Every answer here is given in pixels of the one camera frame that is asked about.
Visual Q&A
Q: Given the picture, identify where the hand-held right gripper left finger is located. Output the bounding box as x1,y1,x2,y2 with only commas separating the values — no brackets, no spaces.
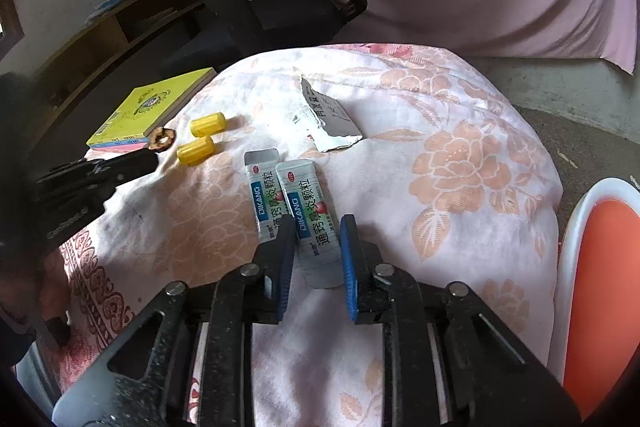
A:
52,214,298,427

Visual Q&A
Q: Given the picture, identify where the yellow book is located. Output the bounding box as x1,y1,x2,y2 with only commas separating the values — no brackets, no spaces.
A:
86,67,217,147

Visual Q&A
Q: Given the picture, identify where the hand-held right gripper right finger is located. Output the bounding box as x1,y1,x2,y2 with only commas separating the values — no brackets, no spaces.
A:
340,213,581,427

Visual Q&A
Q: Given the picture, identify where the yellow plastic cap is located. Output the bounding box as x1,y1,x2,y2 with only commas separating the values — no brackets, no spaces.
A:
177,136,216,167
190,111,229,138

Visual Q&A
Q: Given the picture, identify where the orange and white basin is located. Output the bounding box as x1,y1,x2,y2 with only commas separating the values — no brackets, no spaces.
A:
547,177,640,423

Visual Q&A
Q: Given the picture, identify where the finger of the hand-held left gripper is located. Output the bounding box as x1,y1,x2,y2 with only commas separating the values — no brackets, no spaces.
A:
35,150,162,208

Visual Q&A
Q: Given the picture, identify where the torn grey wrapper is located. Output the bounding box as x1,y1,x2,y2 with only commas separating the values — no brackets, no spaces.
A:
292,74,364,153

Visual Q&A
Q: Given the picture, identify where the pile of papers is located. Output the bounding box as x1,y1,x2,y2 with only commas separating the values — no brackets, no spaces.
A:
85,0,124,21

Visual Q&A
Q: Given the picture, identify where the brown ring-shaped piece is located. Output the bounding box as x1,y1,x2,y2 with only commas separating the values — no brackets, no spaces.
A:
149,126,177,154

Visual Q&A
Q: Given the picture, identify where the wooden desk with shelf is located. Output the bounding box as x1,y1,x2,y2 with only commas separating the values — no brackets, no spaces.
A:
30,0,207,128

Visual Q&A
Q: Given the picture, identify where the white and teal sachet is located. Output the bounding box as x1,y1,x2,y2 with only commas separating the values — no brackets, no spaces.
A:
275,160,351,291
244,148,294,244

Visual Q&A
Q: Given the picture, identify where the pink book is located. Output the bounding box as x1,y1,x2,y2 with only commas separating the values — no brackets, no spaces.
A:
87,138,157,154

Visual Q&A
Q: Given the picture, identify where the floral blanket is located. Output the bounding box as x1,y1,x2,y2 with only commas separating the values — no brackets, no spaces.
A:
57,43,564,427

